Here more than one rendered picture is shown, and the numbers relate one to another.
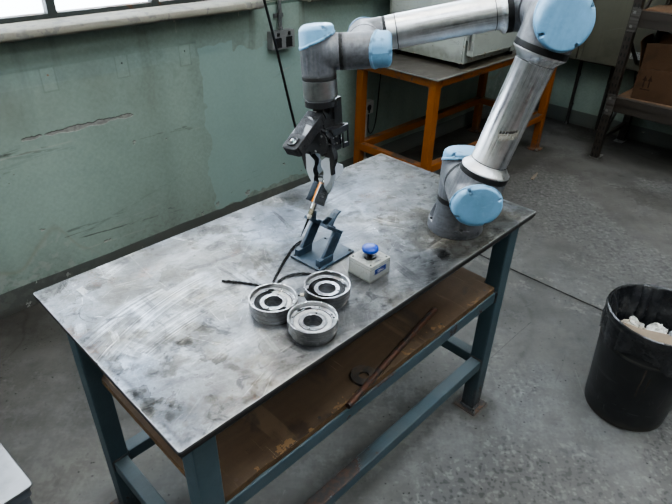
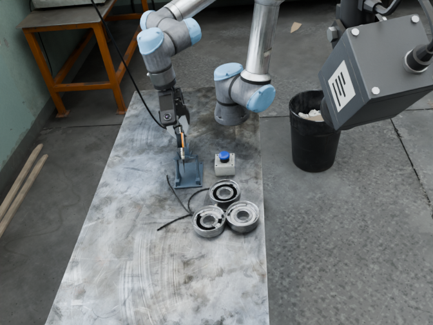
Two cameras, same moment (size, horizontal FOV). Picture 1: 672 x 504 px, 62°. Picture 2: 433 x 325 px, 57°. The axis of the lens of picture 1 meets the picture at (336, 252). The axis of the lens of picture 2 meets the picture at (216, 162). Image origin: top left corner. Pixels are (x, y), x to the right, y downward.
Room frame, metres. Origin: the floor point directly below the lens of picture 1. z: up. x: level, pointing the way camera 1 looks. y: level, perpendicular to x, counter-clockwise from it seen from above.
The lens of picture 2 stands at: (0.26, 0.58, 1.79)
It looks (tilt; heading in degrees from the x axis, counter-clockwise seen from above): 41 degrees down; 324
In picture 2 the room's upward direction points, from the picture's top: 7 degrees counter-clockwise
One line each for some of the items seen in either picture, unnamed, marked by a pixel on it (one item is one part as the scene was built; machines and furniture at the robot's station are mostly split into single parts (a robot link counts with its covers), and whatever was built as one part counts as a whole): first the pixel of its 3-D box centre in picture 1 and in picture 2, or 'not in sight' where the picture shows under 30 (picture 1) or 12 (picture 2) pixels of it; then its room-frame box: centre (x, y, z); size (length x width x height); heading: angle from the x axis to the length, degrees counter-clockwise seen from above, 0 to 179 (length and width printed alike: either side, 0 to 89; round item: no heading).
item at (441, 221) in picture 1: (457, 210); (230, 105); (1.35, -0.33, 0.85); 0.15 x 0.15 x 0.10
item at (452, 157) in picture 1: (463, 172); (230, 82); (1.34, -0.33, 0.97); 0.13 x 0.12 x 0.14; 0
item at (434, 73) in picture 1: (459, 109); (101, 32); (3.65, -0.80, 0.39); 1.50 x 0.62 x 0.78; 136
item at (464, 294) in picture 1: (317, 361); not in sight; (1.22, 0.05, 0.40); 1.17 x 0.59 x 0.80; 136
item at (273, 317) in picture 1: (273, 304); (209, 222); (0.95, 0.13, 0.82); 0.10 x 0.10 x 0.04
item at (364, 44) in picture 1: (365, 48); (178, 35); (1.24, -0.05, 1.29); 0.11 x 0.11 x 0.08; 0
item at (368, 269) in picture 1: (370, 262); (225, 163); (1.12, -0.08, 0.82); 0.08 x 0.07 x 0.05; 136
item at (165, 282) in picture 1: (317, 250); (180, 174); (1.22, 0.05, 0.79); 1.20 x 0.60 x 0.02; 136
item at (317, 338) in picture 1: (312, 324); (243, 216); (0.89, 0.04, 0.82); 0.10 x 0.10 x 0.04
